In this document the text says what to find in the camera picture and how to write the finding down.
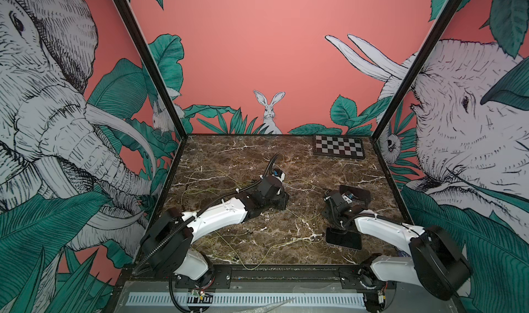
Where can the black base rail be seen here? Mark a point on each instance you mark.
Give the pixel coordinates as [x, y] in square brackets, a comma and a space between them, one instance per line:
[281, 276]

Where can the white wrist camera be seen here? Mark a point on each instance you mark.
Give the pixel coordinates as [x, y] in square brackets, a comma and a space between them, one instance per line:
[350, 198]
[279, 174]

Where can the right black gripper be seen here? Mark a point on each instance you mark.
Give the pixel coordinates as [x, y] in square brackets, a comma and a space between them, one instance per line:
[324, 211]

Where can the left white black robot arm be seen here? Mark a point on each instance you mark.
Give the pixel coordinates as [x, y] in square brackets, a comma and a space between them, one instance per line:
[166, 246]

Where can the right black frame post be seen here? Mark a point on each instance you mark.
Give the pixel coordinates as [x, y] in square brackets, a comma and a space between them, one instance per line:
[447, 12]

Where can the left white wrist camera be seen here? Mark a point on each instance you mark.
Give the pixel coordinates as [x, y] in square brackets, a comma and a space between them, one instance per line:
[279, 174]

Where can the black white checkerboard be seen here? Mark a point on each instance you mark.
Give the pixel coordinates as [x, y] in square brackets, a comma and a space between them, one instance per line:
[339, 146]

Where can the left black frame post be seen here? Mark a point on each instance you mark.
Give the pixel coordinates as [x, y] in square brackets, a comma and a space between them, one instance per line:
[143, 49]

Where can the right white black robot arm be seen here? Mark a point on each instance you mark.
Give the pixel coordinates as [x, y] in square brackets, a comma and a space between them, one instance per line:
[431, 258]

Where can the black frame post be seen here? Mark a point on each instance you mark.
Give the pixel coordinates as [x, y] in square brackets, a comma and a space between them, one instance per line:
[447, 12]
[143, 49]

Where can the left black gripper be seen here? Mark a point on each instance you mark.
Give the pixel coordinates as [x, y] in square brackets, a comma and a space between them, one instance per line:
[283, 200]

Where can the white slotted cable duct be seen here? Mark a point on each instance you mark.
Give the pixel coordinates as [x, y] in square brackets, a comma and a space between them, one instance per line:
[224, 299]

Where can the green wired earphones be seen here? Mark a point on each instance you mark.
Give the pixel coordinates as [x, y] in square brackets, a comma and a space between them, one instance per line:
[254, 246]

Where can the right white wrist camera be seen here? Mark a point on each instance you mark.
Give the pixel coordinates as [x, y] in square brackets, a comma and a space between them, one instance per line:
[350, 198]

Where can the black smartphone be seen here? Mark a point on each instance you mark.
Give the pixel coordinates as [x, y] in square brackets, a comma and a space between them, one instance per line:
[363, 195]
[343, 238]

